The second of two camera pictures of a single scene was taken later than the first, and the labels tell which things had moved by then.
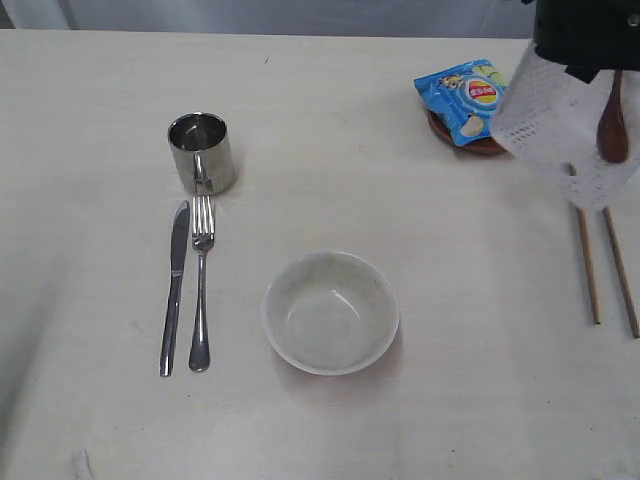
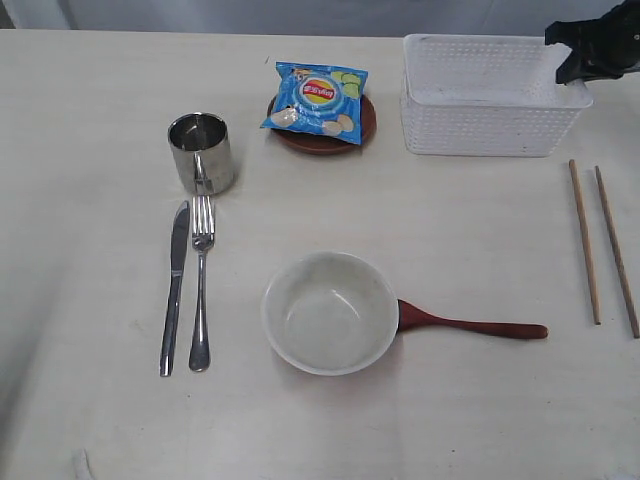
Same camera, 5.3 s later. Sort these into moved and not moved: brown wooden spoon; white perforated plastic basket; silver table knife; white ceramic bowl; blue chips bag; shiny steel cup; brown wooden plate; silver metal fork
Moved: blue chips bag; white perforated plastic basket; brown wooden plate; brown wooden spoon
Not moved: silver table knife; silver metal fork; shiny steel cup; white ceramic bowl
